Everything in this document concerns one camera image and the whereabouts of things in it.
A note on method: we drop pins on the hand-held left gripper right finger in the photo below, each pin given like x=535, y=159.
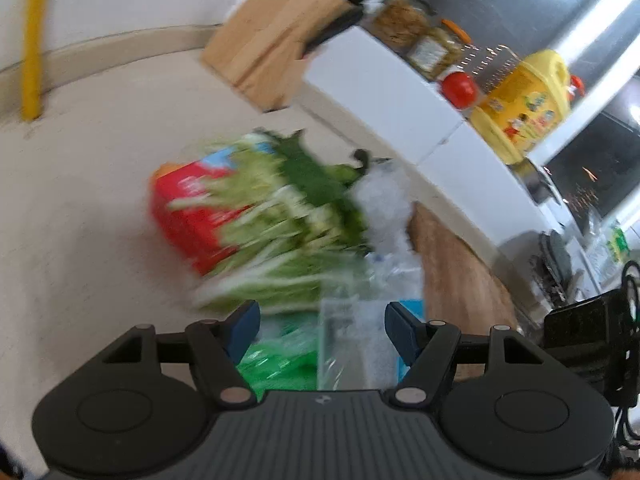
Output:
x=402, y=332

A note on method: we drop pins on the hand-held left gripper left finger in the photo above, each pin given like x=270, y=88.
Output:
x=242, y=330

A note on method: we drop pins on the clear wrapper with blue stripe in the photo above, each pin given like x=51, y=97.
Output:
x=355, y=330

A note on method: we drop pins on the leafy green vegetable scraps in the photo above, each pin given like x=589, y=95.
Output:
x=300, y=180

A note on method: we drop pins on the wooden cutting board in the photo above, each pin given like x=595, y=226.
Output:
x=450, y=270

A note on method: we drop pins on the grey scrubbing cloth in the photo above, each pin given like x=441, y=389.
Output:
x=557, y=255

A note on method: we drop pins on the green bottle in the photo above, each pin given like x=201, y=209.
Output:
x=617, y=242

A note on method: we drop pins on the red and blue snack box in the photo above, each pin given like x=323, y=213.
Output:
x=190, y=220

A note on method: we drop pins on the crumpled clear plastic bag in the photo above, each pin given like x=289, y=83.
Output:
x=382, y=200

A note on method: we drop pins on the yellow detergent bottle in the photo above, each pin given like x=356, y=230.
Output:
x=525, y=105

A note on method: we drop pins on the red tomato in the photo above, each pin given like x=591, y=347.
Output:
x=459, y=89

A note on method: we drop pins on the glass jar of green pickles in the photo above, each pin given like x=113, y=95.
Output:
x=432, y=52

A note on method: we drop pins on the wooden knife block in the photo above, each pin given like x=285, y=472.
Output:
x=270, y=35

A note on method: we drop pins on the glass jar of tan pickles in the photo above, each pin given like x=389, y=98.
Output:
x=400, y=20

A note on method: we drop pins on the yellow pipe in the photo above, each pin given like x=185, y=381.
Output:
x=35, y=50

